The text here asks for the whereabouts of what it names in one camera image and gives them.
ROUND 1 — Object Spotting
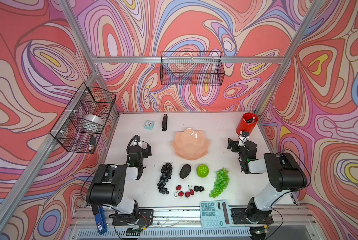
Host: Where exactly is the black grape bunch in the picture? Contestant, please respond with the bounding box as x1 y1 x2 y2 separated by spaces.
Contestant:
157 163 173 195

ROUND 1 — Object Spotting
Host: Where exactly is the green grape bunch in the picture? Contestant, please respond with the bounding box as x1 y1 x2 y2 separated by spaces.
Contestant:
209 169 230 198

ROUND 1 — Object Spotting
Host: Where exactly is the green bumpy round fruit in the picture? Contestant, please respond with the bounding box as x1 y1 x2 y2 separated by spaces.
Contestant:
196 164 209 178

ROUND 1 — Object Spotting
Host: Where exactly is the dark avocado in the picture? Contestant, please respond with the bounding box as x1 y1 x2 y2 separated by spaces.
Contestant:
179 164 191 179

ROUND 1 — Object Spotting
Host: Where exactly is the pink scalloped fruit bowl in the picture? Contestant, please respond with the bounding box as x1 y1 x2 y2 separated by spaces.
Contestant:
172 128 210 161

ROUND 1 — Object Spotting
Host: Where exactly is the black berries pair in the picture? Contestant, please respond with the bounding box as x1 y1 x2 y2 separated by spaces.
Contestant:
193 186 205 192

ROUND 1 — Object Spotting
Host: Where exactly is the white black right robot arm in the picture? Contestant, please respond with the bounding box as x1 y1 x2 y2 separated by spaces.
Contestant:
227 132 308 223

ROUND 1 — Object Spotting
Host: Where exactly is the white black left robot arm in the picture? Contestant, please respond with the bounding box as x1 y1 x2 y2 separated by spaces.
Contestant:
86 135 152 216

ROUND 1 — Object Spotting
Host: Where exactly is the small teal clock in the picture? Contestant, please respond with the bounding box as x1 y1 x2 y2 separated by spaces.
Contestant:
144 120 155 130

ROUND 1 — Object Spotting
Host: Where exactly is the red cup holder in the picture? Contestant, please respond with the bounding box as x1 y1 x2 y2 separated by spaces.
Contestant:
236 113 258 135

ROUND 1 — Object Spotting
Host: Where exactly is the silver tape roll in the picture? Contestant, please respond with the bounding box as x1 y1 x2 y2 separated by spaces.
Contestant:
83 114 105 126

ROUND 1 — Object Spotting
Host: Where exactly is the red cherries cluster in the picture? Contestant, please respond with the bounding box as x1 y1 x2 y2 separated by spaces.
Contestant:
174 185 194 198

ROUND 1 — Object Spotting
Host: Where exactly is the teal calculator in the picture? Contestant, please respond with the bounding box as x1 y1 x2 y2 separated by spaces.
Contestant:
199 200 232 228

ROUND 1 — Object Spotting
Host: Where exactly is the blue black handheld tool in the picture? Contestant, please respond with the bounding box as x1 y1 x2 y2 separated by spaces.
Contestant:
92 204 108 235

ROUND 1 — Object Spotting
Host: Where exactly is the black wire basket left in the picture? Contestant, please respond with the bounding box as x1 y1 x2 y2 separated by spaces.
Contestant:
50 83 117 154

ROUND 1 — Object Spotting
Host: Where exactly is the black wire basket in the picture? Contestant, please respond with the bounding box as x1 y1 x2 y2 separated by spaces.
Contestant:
50 83 117 154
160 50 225 86

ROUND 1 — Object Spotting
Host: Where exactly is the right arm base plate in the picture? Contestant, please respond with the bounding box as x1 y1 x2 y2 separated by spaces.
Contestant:
231 208 274 225

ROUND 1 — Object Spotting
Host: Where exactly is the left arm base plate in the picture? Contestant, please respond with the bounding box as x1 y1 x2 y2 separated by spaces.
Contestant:
111 209 154 228

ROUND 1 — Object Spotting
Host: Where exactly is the black wire basket back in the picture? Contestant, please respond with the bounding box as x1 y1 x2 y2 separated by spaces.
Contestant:
160 50 225 86

